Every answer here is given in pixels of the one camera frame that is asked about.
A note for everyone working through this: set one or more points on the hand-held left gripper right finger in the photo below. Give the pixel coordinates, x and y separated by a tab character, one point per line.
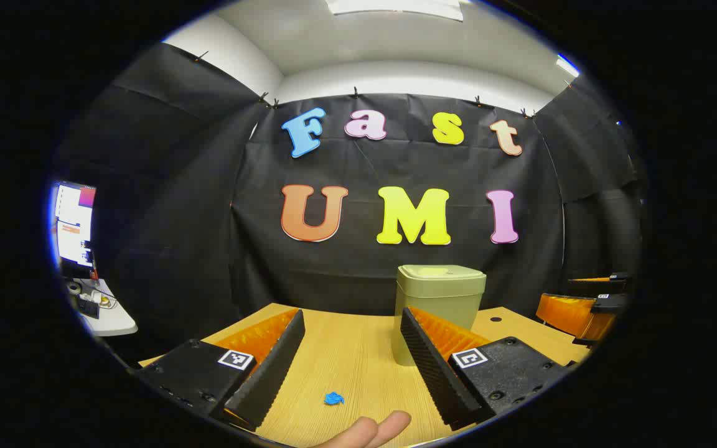
436	373

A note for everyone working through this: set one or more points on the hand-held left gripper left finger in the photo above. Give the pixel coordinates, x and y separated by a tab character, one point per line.
271	367

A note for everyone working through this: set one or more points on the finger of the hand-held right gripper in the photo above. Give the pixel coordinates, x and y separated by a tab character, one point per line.
589	286
567	314

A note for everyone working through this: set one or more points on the blue paper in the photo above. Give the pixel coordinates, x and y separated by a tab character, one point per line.
333	399

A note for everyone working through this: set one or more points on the green desktop garbage bin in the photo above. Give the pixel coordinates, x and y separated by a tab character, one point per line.
439	298

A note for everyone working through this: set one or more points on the wooden desktop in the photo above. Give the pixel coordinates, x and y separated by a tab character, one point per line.
352	354

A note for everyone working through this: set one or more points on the black backdrop cloth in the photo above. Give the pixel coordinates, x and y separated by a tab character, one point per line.
209	249

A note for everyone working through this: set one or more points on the white side table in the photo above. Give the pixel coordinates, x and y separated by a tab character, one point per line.
112	320

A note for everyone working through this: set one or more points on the small black device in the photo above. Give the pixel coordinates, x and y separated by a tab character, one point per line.
88	308

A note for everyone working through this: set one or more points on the tape roll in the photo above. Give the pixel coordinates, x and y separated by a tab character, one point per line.
74	287

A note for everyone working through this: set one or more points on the computer monitor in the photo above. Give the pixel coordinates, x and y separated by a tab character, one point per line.
75	218

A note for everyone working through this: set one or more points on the ceiling light panel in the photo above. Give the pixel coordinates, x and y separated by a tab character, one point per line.
396	7

